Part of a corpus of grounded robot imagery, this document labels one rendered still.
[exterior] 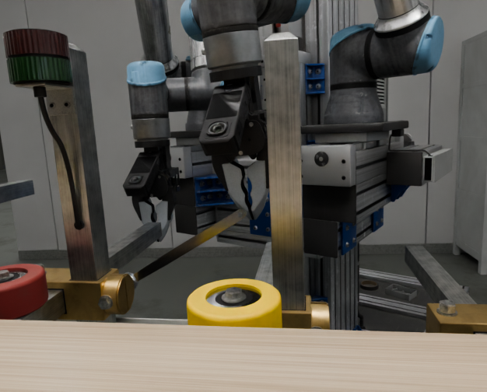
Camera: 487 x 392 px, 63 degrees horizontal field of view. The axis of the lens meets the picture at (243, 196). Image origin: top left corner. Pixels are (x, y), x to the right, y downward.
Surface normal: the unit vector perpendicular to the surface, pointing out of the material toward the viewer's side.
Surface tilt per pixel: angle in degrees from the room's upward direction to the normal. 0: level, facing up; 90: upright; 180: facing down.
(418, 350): 0
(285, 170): 90
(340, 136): 90
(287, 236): 90
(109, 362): 0
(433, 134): 90
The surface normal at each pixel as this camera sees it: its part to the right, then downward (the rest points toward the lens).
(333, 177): -0.58, 0.17
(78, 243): -0.15, 0.18
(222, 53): -0.34, 0.30
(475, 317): -0.05, -0.98
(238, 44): 0.18, 0.24
